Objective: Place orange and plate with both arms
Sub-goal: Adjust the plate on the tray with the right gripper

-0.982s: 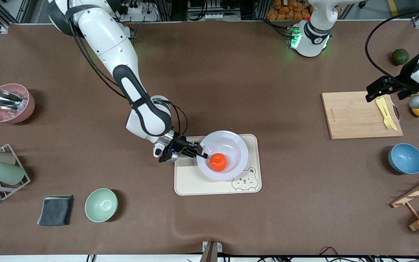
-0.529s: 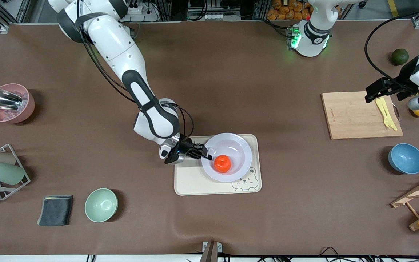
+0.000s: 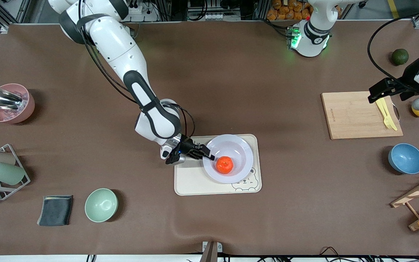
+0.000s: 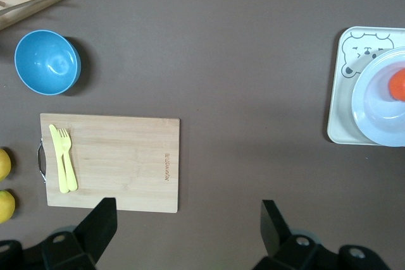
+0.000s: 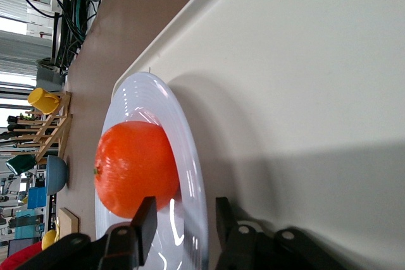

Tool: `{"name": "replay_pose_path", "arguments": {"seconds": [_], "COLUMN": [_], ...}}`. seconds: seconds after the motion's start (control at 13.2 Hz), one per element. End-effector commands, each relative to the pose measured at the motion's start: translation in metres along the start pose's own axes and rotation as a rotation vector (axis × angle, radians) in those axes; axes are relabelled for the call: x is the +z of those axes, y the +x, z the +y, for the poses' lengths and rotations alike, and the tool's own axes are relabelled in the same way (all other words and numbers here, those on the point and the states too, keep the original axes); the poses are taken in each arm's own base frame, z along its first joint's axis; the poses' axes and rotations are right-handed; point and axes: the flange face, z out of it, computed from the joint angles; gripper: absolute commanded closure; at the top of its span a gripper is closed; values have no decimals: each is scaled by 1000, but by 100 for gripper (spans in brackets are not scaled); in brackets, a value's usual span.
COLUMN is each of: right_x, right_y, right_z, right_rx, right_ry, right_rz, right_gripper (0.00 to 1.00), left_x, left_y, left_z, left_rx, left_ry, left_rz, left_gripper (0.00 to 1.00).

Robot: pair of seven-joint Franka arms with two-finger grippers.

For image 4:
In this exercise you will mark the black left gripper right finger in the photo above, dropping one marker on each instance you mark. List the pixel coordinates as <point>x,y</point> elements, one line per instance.
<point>275,229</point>

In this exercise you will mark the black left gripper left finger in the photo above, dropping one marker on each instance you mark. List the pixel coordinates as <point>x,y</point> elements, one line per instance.
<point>95,229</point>

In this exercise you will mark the lavender round plate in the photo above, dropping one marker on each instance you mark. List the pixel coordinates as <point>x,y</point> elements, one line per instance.
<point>370,118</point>

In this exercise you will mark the orange mandarin fruit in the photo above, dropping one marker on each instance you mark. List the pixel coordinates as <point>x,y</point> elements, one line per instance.
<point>398,85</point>

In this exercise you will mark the yellow plastic fork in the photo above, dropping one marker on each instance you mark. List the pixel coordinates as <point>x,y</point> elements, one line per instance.
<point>57,150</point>
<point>71,175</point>

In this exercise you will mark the wooden cutting board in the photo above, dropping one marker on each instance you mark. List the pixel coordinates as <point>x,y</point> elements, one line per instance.
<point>126,156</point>

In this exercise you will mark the yellow lemon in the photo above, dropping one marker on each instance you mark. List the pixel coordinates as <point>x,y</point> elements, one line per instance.
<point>6,206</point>
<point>4,164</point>

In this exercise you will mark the cream tray with bear print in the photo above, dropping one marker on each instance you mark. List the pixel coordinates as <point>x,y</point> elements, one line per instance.
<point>340,108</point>

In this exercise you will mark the blue bowl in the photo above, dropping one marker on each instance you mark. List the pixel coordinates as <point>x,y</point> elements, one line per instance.
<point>47,61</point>

